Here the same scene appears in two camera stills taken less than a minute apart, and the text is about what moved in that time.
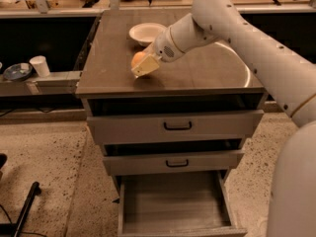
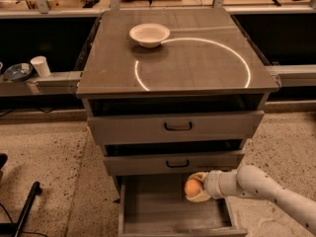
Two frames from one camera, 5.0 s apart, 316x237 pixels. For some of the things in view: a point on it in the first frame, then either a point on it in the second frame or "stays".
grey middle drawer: x=179 y=163 stays
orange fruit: x=137 y=57 -> x=192 y=187
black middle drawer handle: x=186 y=165 stays
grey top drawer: x=175 y=125 stays
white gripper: x=164 y=47 -> x=213 y=184
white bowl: x=146 y=33 stays
